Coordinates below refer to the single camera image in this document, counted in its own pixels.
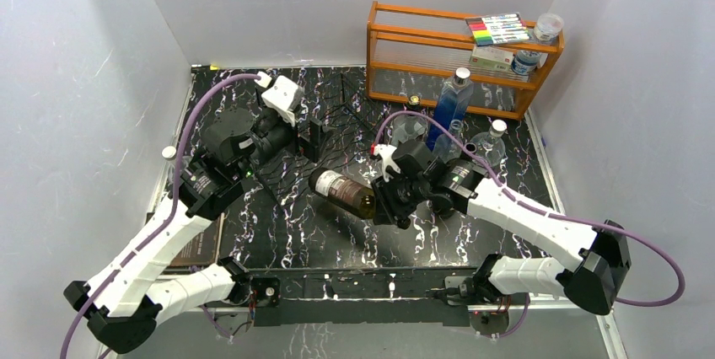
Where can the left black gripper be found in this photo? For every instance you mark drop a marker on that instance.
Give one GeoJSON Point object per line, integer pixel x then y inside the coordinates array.
{"type": "Point", "coordinates": [310, 147]}

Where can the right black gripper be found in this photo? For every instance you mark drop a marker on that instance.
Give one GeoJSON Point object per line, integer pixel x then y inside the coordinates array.
{"type": "Point", "coordinates": [388, 211]}

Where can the dark green wine bottle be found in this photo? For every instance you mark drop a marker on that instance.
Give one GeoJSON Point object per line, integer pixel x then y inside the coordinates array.
{"type": "Point", "coordinates": [346, 193]}

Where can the clear square liquor bottle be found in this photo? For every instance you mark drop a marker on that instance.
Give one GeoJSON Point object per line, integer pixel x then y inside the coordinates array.
{"type": "Point", "coordinates": [408, 127]}

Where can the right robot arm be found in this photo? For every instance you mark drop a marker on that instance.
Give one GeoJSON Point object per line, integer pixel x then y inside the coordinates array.
{"type": "Point", "coordinates": [586, 265]}

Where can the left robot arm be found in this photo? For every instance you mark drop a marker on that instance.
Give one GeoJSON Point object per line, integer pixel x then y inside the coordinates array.
{"type": "Point", "coordinates": [124, 304]}

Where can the clear round silver-cap bottle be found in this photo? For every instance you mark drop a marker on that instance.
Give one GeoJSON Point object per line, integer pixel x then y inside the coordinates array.
{"type": "Point", "coordinates": [490, 145]}

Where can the clear round flask bottle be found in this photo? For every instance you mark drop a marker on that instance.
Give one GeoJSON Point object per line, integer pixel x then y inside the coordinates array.
{"type": "Point", "coordinates": [170, 154]}

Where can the orange wooden shelf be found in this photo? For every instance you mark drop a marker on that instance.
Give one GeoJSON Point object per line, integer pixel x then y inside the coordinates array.
{"type": "Point", "coordinates": [412, 50]}

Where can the brown book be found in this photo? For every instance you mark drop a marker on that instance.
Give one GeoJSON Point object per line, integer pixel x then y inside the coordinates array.
{"type": "Point", "coordinates": [195, 245]}

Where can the white red small box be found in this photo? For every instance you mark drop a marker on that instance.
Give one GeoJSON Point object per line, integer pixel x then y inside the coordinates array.
{"type": "Point", "coordinates": [491, 58]}

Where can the blue label plastic jar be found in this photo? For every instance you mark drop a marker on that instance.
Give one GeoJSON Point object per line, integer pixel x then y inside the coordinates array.
{"type": "Point", "coordinates": [525, 62]}

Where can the coloured marker pen pack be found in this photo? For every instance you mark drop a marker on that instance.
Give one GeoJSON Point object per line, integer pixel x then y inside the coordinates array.
{"type": "Point", "coordinates": [497, 29]}

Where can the clear plastic lidded cup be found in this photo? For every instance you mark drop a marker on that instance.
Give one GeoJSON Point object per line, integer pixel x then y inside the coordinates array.
{"type": "Point", "coordinates": [547, 27]}

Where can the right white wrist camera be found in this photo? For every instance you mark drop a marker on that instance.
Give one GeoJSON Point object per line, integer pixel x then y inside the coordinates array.
{"type": "Point", "coordinates": [388, 167]}

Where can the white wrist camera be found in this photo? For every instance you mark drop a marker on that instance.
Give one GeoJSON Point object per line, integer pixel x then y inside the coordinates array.
{"type": "Point", "coordinates": [388, 167]}
{"type": "Point", "coordinates": [282, 95]}

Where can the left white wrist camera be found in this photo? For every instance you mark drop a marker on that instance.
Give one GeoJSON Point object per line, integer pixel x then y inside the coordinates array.
{"type": "Point", "coordinates": [282, 95]}

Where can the black base frame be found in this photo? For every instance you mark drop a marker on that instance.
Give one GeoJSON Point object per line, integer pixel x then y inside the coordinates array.
{"type": "Point", "coordinates": [393, 295]}

